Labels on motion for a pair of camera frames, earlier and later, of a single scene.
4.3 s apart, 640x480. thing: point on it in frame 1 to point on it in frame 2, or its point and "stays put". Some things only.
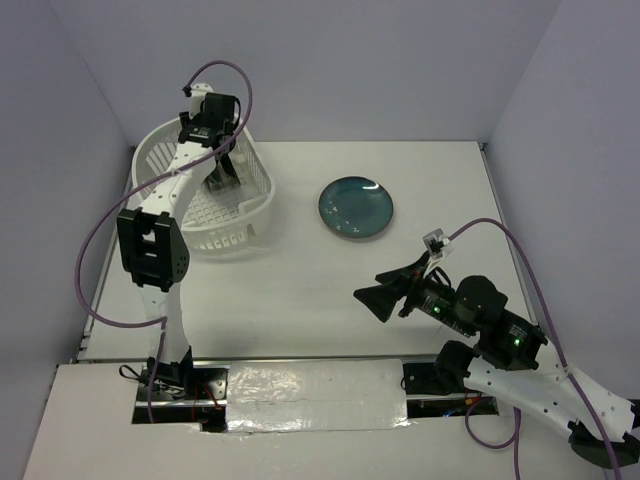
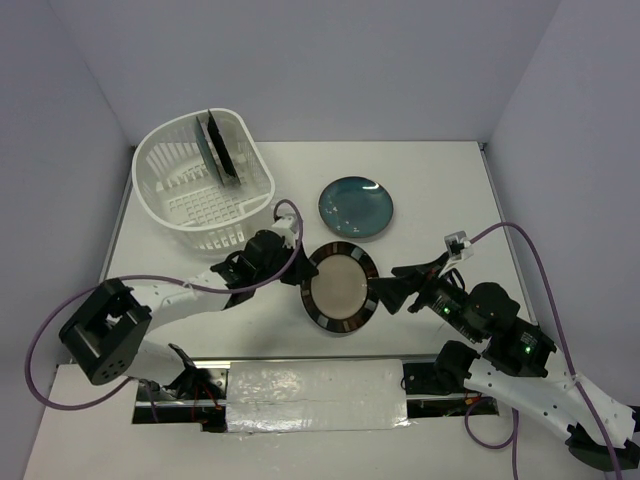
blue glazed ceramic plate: (355, 207) stays put
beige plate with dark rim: (217, 180) to (338, 299)
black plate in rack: (228, 166) stays put
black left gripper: (185, 121) to (302, 268)
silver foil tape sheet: (290, 396) stays put
